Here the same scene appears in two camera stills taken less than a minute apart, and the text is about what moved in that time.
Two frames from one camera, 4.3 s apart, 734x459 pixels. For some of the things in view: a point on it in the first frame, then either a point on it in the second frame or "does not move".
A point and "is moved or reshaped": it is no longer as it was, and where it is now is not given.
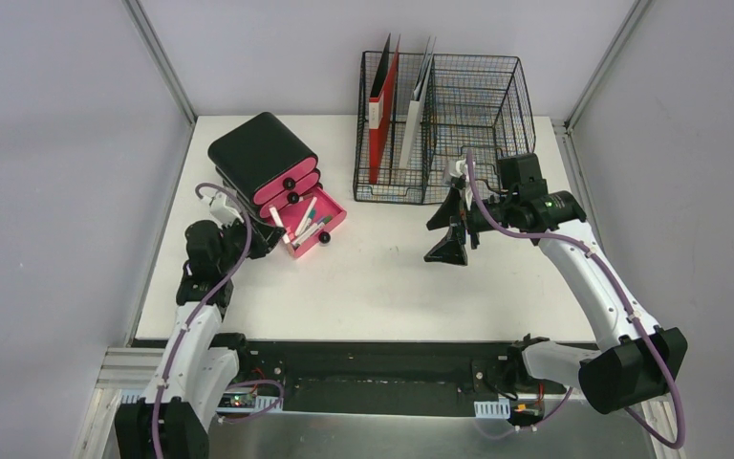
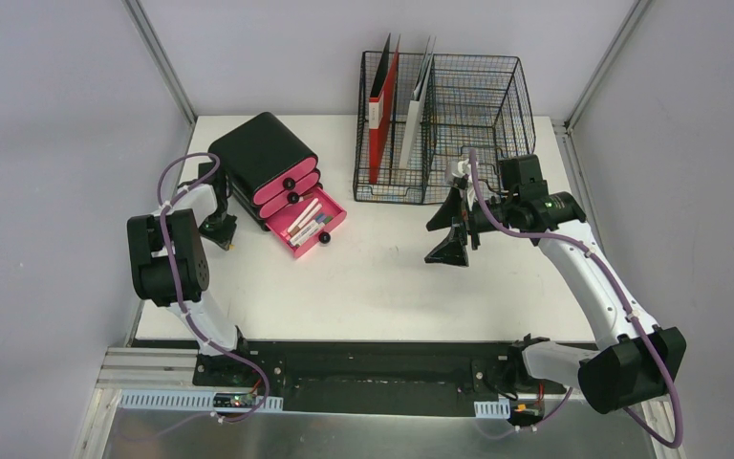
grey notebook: (417, 103) does not move
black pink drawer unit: (276, 174) does not move
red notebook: (378, 108) does not move
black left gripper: (256, 233) -> (220, 227)
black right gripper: (451, 248) does not move
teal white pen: (323, 222) is moved or reshaped
